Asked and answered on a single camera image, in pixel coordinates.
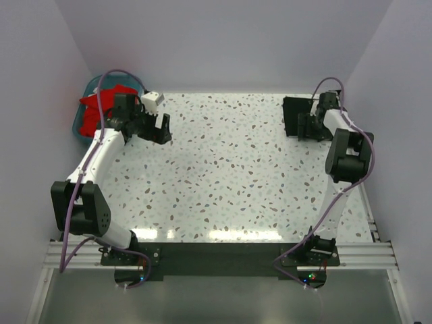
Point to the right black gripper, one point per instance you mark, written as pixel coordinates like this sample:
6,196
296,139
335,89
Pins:
304,119

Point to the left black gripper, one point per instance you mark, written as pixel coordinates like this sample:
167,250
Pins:
160,136

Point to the black t shirt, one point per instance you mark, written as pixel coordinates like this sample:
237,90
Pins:
295,110

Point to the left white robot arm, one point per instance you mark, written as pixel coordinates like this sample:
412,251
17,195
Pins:
78,202

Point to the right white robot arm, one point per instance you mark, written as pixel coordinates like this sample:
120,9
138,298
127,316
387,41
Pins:
347,164

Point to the teal plastic basket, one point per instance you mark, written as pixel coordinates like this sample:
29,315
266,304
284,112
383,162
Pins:
109,82

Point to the red t shirt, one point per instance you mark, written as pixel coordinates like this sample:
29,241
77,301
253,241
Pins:
91,114

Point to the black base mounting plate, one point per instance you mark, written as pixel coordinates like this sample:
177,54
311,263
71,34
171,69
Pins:
155,261

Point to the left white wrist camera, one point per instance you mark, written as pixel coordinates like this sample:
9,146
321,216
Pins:
151,101

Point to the aluminium frame rail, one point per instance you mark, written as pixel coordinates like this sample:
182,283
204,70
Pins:
229,175

